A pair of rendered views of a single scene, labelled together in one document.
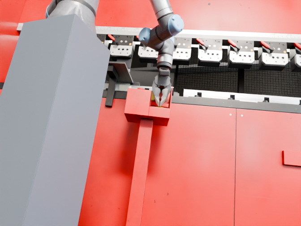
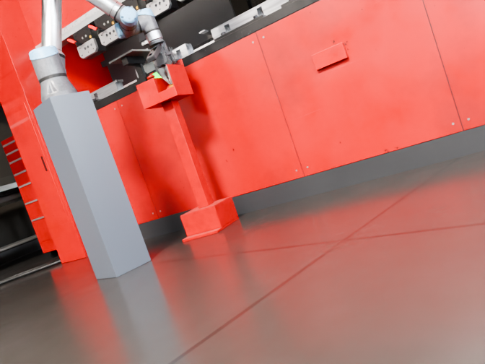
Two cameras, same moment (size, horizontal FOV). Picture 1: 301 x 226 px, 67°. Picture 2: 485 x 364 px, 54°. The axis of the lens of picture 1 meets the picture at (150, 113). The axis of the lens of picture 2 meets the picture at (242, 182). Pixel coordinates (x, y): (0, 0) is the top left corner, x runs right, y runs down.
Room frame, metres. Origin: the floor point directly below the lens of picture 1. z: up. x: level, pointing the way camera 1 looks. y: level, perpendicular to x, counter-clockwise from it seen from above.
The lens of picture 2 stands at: (-1.04, -1.12, 0.33)
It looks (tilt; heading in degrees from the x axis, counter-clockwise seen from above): 4 degrees down; 23
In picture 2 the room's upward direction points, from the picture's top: 19 degrees counter-clockwise
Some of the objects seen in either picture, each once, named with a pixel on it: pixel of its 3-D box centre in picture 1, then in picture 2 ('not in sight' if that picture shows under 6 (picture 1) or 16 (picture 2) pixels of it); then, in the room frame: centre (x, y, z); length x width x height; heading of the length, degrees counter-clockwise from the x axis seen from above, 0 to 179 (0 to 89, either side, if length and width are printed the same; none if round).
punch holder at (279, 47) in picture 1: (272, 55); not in sight; (1.31, -0.74, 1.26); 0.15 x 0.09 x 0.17; 82
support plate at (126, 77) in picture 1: (115, 72); (136, 56); (1.29, 0.25, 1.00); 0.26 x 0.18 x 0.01; 172
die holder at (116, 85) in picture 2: not in sight; (95, 100); (1.51, 0.77, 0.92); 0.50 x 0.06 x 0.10; 82
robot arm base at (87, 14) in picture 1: (73, 23); (56, 89); (0.61, 0.27, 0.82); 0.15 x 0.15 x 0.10
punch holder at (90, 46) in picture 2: not in sight; (89, 42); (1.49, 0.65, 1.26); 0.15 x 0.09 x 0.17; 82
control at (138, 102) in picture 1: (149, 102); (163, 84); (1.04, 0.01, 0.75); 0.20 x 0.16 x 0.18; 88
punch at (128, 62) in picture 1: (123, 65); (146, 34); (1.44, 0.23, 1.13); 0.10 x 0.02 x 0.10; 82
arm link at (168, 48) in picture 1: (165, 46); (147, 22); (1.01, -0.03, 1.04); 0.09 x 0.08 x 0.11; 128
